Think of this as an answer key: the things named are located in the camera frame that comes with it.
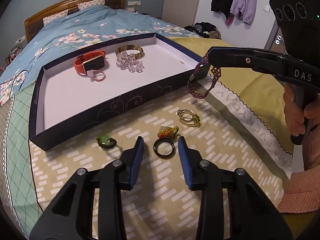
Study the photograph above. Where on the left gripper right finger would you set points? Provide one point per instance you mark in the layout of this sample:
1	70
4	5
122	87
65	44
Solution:
251	214

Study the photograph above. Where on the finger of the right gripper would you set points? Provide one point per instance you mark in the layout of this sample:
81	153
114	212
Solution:
258	60

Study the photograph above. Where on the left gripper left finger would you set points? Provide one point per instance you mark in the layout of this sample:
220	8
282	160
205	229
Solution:
70	214

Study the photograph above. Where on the tortoiseshell bangle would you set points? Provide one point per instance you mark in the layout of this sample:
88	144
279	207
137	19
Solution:
139	52

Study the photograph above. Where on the orange smart watch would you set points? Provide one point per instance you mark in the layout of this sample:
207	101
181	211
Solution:
94	60

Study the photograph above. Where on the right forearm pink sleeve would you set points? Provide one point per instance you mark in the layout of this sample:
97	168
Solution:
302	194

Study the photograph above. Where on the right hand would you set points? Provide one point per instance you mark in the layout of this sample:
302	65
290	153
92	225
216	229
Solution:
295	116

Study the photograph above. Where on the purple jacket hanging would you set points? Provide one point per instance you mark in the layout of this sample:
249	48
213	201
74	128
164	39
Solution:
244	10

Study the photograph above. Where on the pile of dark clothes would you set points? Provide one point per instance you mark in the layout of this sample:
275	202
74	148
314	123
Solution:
205	30

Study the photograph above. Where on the navy shallow tray box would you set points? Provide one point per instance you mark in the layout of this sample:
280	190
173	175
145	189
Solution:
65	104

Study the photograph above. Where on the wooden headboard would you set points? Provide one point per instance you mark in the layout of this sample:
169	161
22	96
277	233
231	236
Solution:
35	23

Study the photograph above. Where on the blue floral duvet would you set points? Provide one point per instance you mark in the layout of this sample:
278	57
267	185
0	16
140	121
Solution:
78	30

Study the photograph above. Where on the right polka dot pillow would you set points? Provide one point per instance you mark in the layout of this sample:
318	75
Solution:
84	5

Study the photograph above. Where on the polka dot pillow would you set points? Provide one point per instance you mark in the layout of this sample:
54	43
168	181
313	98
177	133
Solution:
50	18
84	5

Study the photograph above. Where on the left polka dot pillow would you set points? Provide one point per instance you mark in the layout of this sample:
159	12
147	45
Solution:
50	18

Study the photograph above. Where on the white light switch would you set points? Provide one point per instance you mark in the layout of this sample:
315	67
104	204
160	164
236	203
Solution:
267	8

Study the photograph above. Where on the white wall socket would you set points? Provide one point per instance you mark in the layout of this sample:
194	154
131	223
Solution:
134	3

